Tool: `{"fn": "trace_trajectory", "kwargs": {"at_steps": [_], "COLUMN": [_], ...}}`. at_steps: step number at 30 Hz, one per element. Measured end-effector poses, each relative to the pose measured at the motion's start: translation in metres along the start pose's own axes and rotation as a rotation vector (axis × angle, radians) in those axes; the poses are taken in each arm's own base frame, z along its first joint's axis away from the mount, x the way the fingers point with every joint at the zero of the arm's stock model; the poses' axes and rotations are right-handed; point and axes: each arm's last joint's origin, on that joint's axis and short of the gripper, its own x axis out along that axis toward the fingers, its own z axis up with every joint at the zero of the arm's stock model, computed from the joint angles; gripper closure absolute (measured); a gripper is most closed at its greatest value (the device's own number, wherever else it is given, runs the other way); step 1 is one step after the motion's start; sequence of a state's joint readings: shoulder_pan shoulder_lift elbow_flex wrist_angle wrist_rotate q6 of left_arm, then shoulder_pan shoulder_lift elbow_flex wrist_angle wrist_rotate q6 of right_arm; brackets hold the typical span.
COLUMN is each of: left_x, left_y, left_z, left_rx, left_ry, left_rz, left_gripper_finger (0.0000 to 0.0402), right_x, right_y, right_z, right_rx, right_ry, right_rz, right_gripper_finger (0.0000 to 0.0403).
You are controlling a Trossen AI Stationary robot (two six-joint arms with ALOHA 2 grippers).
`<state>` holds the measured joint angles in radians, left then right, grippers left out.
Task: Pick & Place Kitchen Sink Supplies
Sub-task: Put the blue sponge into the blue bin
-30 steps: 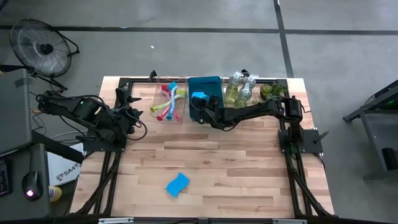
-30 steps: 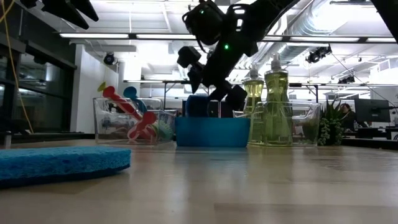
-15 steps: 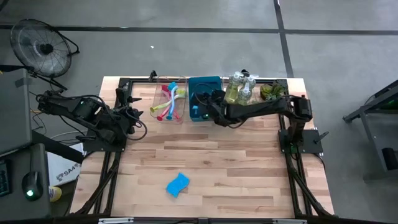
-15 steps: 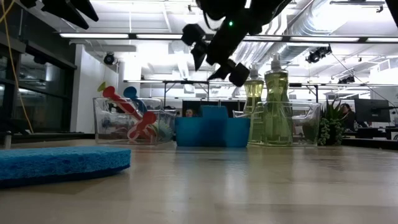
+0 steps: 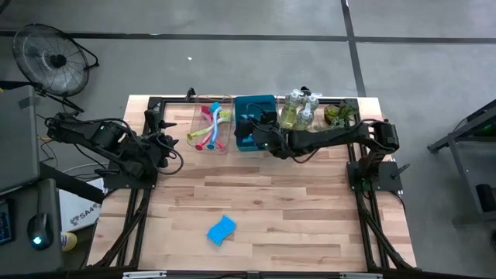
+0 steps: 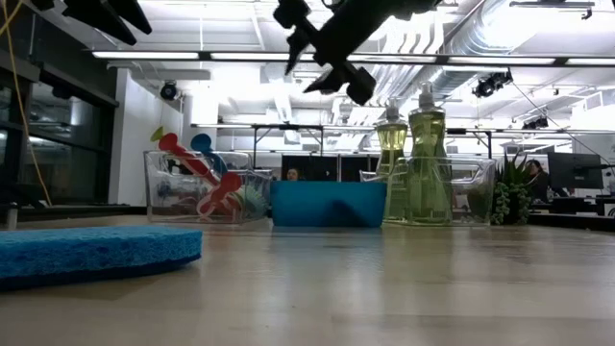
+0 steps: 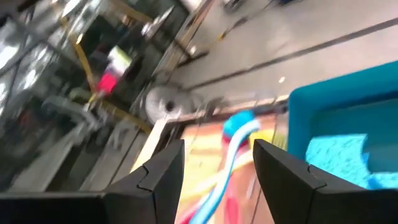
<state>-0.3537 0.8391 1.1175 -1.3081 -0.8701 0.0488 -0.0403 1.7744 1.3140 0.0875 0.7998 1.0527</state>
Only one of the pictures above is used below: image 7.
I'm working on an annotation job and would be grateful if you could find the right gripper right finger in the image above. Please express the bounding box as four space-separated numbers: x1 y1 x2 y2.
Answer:
252 139 368 224

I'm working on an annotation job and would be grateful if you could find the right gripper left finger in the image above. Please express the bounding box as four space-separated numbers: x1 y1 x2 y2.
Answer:
104 139 186 224

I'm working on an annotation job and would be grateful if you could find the blue sponge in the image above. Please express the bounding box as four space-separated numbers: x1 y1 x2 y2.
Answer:
305 133 371 189
366 170 398 190

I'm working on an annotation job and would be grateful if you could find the blue dish brush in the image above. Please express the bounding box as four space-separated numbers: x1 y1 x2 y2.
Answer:
188 109 262 224

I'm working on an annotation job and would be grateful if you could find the teal plastic bin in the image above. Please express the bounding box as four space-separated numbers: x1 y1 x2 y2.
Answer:
287 60 398 191

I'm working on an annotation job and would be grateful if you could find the pink and white room object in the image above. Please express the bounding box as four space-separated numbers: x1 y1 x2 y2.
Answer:
96 46 133 96

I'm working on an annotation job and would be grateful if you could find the yellow hanging cable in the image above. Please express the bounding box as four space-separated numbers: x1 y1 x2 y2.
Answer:
60 15 153 133

